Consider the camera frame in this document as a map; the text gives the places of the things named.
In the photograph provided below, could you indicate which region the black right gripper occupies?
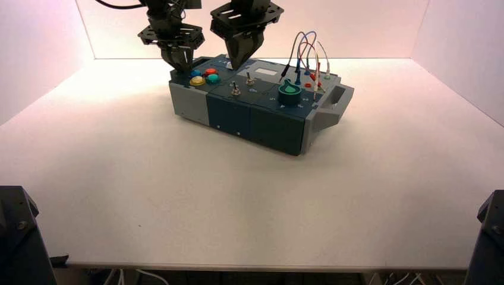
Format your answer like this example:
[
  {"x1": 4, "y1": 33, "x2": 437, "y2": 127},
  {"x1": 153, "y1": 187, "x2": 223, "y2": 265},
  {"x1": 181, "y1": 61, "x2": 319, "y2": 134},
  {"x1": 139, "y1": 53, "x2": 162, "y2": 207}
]
[{"x1": 209, "y1": 2, "x2": 284, "y2": 71}]

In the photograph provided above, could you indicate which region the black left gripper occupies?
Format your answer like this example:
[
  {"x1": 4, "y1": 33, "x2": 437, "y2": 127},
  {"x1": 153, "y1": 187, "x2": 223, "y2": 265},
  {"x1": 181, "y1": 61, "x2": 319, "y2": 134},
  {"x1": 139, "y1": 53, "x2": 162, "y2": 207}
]
[{"x1": 137, "y1": 14, "x2": 206, "y2": 74}]

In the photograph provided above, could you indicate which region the grey and dark blue control box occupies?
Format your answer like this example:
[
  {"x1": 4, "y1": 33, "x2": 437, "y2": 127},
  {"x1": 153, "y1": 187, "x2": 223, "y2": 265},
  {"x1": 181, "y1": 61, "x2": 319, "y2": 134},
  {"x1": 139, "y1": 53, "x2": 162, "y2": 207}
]
[{"x1": 168, "y1": 54, "x2": 354, "y2": 157}]

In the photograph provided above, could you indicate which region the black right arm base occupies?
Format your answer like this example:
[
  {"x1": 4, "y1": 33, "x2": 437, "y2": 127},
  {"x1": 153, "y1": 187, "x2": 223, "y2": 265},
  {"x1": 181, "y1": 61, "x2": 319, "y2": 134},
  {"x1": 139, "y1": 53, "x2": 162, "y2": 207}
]
[{"x1": 464, "y1": 189, "x2": 504, "y2": 285}]

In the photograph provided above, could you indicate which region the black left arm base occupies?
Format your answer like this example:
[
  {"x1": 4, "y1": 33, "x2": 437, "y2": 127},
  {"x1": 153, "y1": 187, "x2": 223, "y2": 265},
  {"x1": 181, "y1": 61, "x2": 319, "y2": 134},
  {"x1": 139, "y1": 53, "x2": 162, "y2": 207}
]
[{"x1": 0, "y1": 185, "x2": 60, "y2": 285}]

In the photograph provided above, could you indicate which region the green rotary knob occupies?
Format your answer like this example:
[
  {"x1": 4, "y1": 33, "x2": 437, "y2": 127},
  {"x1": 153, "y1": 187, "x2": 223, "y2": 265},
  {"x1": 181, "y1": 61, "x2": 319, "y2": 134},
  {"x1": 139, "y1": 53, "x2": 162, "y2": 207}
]
[{"x1": 277, "y1": 78, "x2": 303, "y2": 106}]

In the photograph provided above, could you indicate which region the black banana plug cable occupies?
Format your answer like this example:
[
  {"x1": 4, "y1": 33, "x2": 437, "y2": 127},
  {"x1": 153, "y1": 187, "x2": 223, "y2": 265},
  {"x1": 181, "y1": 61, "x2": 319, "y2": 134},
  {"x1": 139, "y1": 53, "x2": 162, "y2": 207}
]
[{"x1": 278, "y1": 31, "x2": 306, "y2": 83}]

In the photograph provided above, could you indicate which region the blue banana plug cable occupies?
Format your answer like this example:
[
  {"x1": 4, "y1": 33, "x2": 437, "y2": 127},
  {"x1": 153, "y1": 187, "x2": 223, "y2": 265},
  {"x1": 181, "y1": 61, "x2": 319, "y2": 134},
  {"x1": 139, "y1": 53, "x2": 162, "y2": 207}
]
[{"x1": 294, "y1": 30, "x2": 317, "y2": 86}]

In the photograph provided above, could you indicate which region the red banana plug cable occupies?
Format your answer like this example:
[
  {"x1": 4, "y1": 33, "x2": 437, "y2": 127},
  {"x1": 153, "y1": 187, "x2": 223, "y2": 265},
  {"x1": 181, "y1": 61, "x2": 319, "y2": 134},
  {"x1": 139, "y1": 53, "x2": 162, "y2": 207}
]
[{"x1": 298, "y1": 41, "x2": 326, "y2": 89}]

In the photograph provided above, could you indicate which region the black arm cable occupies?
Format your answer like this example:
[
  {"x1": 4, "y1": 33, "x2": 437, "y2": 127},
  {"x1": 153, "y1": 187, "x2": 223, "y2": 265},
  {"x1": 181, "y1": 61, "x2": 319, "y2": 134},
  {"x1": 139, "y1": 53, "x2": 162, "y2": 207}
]
[{"x1": 94, "y1": 0, "x2": 146, "y2": 10}]

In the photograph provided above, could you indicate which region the white banana plug cable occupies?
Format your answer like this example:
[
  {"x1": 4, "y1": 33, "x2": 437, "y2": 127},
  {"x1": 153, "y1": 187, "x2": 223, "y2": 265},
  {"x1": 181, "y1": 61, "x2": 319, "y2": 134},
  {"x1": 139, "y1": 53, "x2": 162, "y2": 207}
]
[{"x1": 313, "y1": 40, "x2": 332, "y2": 100}]

